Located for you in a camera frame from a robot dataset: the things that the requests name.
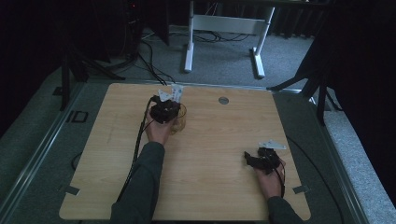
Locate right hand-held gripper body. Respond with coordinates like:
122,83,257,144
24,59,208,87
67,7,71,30
253,139,288,175

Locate person's left hand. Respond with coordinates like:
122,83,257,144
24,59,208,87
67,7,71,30
144,106,176,147

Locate right hand-held gripper cable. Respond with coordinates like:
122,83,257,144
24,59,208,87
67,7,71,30
274,158,287,199

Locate thin black cable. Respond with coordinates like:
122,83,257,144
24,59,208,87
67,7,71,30
285,135,347,224

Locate white desk frame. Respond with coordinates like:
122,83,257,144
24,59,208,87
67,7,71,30
183,0,276,79

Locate black metal stand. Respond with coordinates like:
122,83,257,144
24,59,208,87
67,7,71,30
52,36,126,112
266,36,344,127

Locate left hand-held gripper cable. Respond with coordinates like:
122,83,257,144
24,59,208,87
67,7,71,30
116,95,157,203

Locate person's right hand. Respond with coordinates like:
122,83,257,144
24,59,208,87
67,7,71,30
254,160,286,201

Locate transparent amber cup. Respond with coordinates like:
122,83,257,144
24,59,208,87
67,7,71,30
169,102,188,135

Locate black floor cables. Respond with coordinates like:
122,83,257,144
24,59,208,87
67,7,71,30
106,27,251,87

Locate aluminium rail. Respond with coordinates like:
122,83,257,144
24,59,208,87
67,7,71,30
0,81,87,220
306,94,373,224

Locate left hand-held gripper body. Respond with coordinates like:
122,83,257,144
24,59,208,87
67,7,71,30
149,83,185,125

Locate grey tape piece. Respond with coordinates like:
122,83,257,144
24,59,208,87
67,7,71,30
59,185,81,196
291,185,311,195

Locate hand-held gripper cable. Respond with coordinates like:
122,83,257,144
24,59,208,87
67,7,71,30
274,158,287,199
116,95,157,203

